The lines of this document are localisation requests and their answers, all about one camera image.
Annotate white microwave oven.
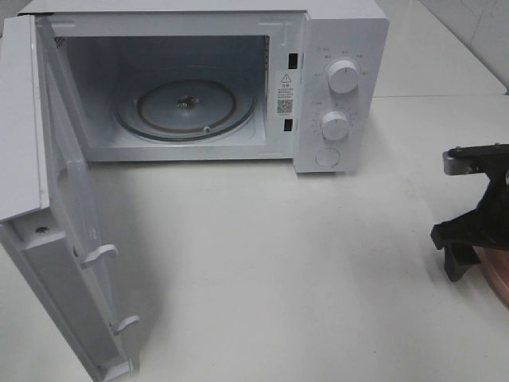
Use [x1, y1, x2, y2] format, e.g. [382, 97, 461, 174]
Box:
[12, 1, 390, 173]

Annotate white microwave door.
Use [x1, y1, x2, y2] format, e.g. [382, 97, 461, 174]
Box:
[1, 15, 138, 381]

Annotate glass microwave turntable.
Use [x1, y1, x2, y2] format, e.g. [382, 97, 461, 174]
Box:
[115, 79, 257, 142]

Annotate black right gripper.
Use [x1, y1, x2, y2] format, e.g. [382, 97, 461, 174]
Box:
[431, 170, 508, 282]

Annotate lower white microwave knob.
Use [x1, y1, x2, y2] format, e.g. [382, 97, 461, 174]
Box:
[321, 111, 350, 141]

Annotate white microwave knob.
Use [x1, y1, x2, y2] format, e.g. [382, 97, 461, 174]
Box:
[321, 111, 350, 141]
[326, 57, 360, 94]

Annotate white warning label sticker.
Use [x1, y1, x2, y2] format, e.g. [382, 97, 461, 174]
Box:
[275, 70, 295, 116]

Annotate round white door button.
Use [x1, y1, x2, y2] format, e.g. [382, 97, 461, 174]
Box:
[316, 148, 340, 168]

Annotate upper white microwave knob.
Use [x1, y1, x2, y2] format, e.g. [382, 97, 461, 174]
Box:
[326, 57, 360, 94]

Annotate pink round plate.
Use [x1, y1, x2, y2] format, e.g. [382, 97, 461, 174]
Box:
[474, 246, 509, 306]

